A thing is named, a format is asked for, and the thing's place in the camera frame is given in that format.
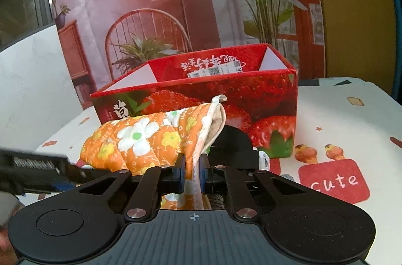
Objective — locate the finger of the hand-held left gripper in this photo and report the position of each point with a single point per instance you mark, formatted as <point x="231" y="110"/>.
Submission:
<point x="80" y="174"/>

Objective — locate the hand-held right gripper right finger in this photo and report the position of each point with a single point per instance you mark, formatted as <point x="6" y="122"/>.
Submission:
<point x="203" y="178"/>

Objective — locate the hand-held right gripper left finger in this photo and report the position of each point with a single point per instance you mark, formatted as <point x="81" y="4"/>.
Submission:
<point x="181" y="179"/>

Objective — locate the orange floral oven mitt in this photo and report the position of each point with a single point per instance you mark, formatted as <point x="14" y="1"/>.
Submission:
<point x="147" y="139"/>

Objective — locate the red strawberry print box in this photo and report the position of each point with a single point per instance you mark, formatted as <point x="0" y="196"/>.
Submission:
<point x="201" y="89"/>

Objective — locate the black cloth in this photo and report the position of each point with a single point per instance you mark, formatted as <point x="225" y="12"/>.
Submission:
<point x="234" y="142"/>

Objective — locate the white cloth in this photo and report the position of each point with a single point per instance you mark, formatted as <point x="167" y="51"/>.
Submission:
<point x="264" y="162"/>

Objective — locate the printed cartoon tablecloth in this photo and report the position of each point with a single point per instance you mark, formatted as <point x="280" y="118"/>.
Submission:
<point x="333" y="133"/>

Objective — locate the blue curtain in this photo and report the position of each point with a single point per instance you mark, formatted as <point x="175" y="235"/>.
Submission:
<point x="394" y="17"/>

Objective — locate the wall poster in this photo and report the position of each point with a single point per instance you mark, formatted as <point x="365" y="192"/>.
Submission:
<point x="150" y="1"/>

